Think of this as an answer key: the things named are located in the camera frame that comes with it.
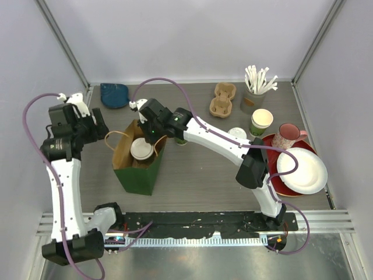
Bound green paper bag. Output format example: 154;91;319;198
104;120;167;195

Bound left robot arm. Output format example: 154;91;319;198
40;101;124;266

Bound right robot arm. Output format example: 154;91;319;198
130;99;286;230

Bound blue ceramic dish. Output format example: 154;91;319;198
100;83;129;109

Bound cardboard cup carrier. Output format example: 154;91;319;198
209;82;237;118

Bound stack of white lids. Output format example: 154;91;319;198
228;127;247;139

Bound grey straw holder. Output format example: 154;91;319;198
240;87;266;115

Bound stack of green cups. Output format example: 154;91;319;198
249;108;273;137

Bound white wrapped straws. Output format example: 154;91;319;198
244;65;278;95

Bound red round tray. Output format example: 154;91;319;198
262;134;316;197

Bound pink speckled mug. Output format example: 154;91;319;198
271;123;308;150

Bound white plate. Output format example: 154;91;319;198
280;148;328;195

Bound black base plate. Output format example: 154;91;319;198
117;211;298;239

